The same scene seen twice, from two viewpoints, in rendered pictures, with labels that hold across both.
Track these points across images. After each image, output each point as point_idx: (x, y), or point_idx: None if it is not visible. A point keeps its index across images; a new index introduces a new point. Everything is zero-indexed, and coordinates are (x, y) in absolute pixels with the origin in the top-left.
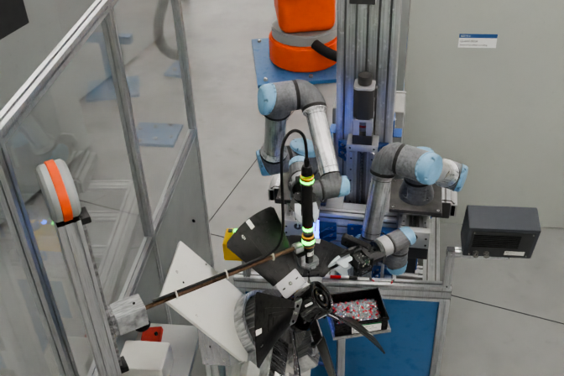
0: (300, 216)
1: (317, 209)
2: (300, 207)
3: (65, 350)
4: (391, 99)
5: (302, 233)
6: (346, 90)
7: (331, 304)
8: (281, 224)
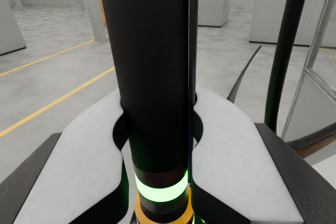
0: (203, 88)
1: (68, 129)
2: (214, 150)
3: None
4: None
5: (190, 205)
6: None
7: (133, 220)
8: (287, 65)
